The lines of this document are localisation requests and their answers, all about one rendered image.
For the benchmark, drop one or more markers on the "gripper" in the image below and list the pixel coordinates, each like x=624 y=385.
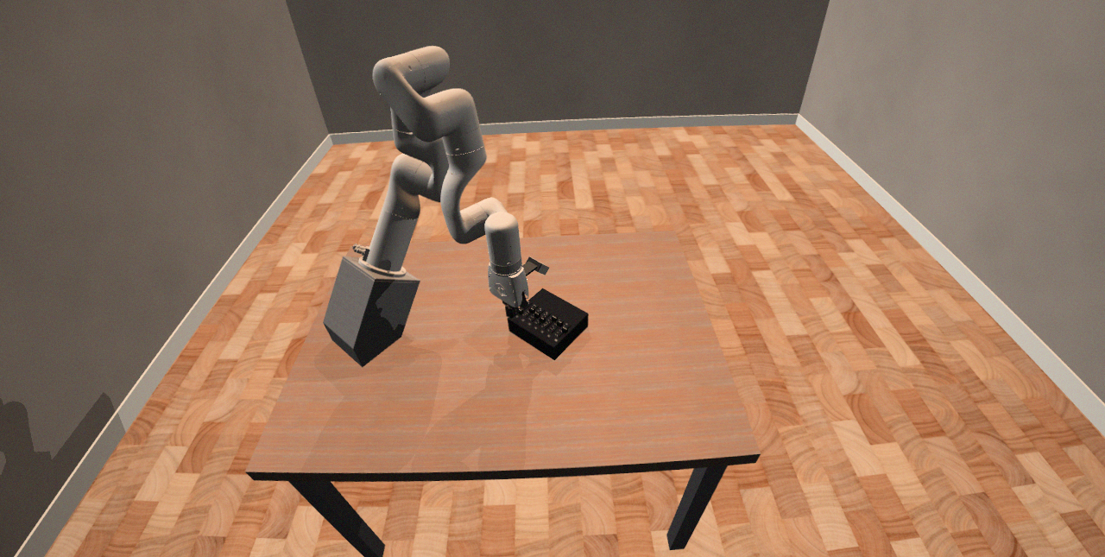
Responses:
x=510 y=289

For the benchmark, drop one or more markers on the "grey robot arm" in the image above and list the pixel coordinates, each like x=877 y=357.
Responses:
x=453 y=115

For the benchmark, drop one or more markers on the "black lighting desk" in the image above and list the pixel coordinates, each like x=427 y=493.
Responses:
x=548 y=323

